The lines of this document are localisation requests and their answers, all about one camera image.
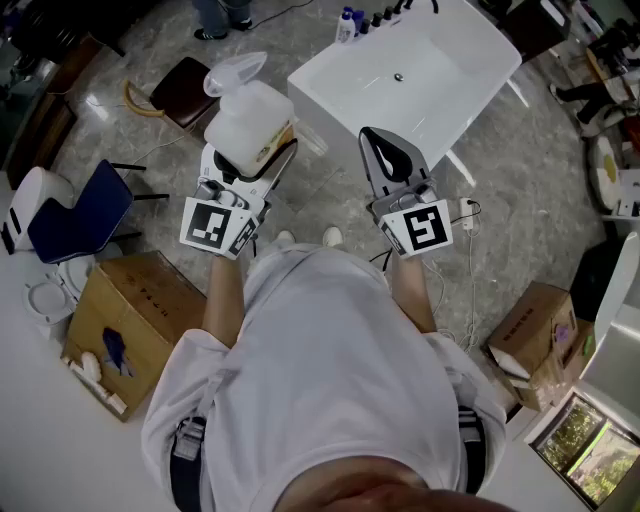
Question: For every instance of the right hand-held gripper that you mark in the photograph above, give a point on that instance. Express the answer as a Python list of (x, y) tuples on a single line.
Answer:
[(422, 227)]

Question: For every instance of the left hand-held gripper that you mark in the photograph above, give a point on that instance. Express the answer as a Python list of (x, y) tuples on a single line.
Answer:
[(207, 225)]

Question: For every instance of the translucent white plastic jug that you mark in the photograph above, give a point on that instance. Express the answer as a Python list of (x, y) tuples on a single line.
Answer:
[(250, 120)]

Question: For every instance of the white sink basin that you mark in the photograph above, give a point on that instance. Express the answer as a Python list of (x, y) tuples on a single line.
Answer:
[(380, 95)]

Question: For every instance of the person's left forearm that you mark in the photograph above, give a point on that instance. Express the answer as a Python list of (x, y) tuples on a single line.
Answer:
[(225, 300)]

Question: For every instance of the person's right forearm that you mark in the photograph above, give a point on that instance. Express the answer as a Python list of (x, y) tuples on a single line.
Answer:
[(412, 295)]

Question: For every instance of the person's white left shoe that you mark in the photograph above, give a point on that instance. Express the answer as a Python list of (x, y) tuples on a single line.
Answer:
[(286, 236)]

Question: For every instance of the person's white shoe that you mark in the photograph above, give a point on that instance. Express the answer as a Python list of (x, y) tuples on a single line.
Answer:
[(286, 236), (332, 236)]

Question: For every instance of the person's light grey trousers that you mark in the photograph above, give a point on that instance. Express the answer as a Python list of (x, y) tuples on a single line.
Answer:
[(262, 252)]

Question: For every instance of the white power strip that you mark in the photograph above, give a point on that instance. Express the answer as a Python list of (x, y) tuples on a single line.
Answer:
[(467, 212)]

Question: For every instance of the person's white right shoe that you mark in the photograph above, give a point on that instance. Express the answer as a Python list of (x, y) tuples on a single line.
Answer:
[(332, 236)]

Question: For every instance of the brown cushioned wooden chair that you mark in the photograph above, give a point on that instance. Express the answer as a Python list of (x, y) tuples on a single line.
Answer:
[(182, 92)]

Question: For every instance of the dark pump bottle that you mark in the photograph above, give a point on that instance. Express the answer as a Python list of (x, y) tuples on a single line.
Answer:
[(365, 27), (376, 20), (388, 14)]

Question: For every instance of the white bottle with blue cap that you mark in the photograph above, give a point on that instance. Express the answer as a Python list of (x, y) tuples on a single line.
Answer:
[(358, 22), (345, 27)]

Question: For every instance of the blue chair with black legs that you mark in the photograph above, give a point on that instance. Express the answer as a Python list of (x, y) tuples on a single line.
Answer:
[(80, 215)]

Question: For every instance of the large open cardboard box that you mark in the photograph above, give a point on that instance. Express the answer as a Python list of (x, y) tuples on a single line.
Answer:
[(135, 310)]

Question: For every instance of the dark wooden cabinet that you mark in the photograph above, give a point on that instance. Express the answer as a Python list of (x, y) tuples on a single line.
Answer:
[(45, 115)]

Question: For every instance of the person's white shirt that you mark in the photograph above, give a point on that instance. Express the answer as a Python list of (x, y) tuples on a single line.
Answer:
[(320, 360)]

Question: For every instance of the white bin with black stripe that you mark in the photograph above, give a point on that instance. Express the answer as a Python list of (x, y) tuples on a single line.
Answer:
[(35, 200)]

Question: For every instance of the white egg-shaped cushion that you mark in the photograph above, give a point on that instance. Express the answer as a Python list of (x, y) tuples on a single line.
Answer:
[(606, 172)]

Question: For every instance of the small cardboard box with sticker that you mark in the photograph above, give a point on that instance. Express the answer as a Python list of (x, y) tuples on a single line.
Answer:
[(535, 330)]

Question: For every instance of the black box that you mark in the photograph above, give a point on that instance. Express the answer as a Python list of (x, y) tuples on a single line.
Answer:
[(592, 280)]

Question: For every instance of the white toilet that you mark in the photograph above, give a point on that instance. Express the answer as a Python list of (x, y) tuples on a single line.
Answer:
[(50, 300)]

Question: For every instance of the white cabinet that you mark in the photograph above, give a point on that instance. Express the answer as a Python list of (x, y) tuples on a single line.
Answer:
[(617, 325)]

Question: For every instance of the person's chin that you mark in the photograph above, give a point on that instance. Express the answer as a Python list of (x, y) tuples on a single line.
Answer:
[(380, 492)]

